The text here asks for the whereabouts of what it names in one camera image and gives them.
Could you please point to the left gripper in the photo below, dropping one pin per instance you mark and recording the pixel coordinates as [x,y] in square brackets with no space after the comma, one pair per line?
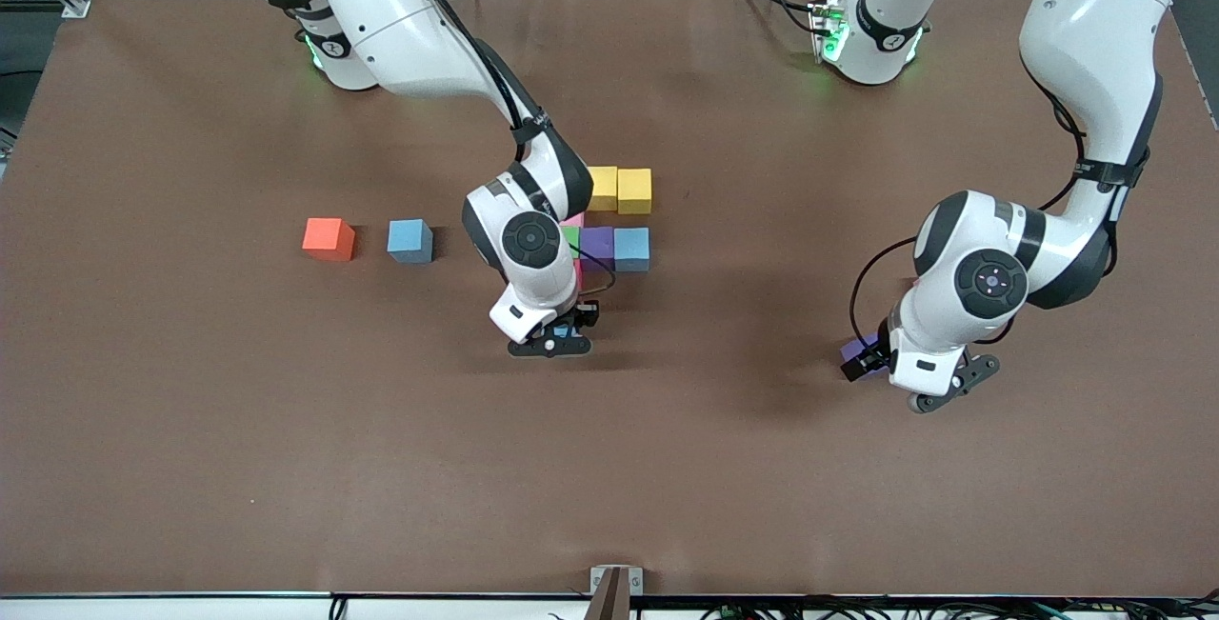
[869,360]

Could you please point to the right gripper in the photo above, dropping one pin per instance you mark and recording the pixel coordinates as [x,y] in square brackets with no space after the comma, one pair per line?
[585,313]

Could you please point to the blue foam cube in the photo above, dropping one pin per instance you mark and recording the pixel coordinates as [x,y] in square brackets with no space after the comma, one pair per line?
[631,249]
[409,241]
[562,330]

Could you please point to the green foam cube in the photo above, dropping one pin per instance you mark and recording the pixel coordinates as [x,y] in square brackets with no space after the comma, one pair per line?
[571,239]

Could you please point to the pink foam cube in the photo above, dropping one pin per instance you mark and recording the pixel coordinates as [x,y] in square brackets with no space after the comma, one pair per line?
[575,220]

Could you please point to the yellow foam cube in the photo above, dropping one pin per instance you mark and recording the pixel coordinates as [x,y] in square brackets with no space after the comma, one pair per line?
[603,188]
[635,191]

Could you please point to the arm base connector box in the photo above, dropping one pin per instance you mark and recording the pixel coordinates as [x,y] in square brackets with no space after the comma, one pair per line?
[829,30]

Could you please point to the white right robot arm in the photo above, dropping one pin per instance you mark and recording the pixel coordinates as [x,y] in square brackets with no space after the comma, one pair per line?
[400,20]

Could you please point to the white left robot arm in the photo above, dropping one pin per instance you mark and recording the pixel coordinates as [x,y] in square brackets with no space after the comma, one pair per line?
[1095,30]

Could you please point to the brown table mat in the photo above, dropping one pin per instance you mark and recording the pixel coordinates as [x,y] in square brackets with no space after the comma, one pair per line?
[609,468]

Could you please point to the orange foam cube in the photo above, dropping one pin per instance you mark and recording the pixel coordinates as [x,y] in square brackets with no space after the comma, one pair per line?
[329,239]

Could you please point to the metal table edge bracket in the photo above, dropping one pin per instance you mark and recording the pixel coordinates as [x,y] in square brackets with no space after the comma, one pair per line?
[616,591]

